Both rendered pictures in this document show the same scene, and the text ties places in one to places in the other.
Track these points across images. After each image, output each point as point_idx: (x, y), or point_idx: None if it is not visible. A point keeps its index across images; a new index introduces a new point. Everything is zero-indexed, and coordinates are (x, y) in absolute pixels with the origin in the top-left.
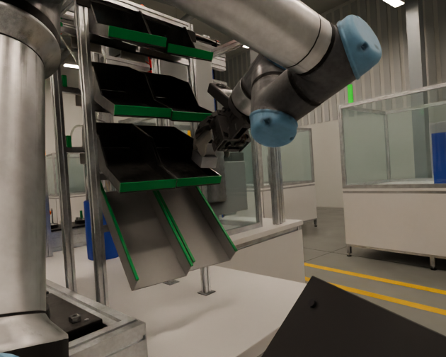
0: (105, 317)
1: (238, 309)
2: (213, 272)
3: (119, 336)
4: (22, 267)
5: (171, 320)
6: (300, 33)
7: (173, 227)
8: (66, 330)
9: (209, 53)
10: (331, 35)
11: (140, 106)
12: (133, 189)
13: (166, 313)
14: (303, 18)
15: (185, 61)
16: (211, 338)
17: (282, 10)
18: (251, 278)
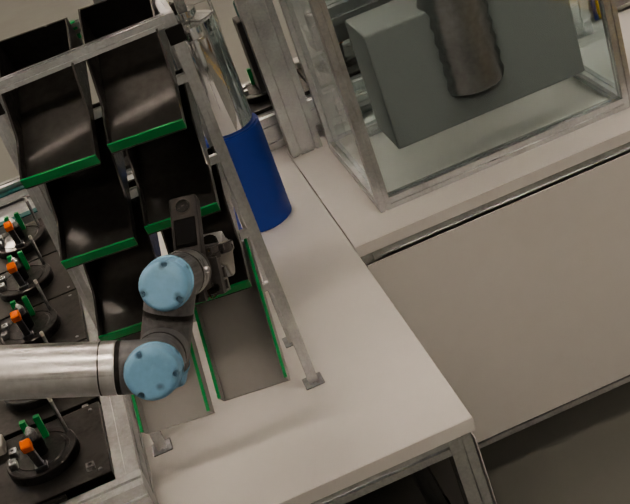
0: (120, 463)
1: (315, 435)
2: (367, 320)
3: (118, 497)
4: None
5: (235, 436)
6: (81, 394)
7: (193, 352)
8: (80, 481)
9: (177, 123)
10: (114, 383)
11: (91, 252)
12: (117, 337)
13: (239, 419)
14: (77, 387)
15: (177, 82)
16: (247, 483)
17: (53, 391)
18: (400, 353)
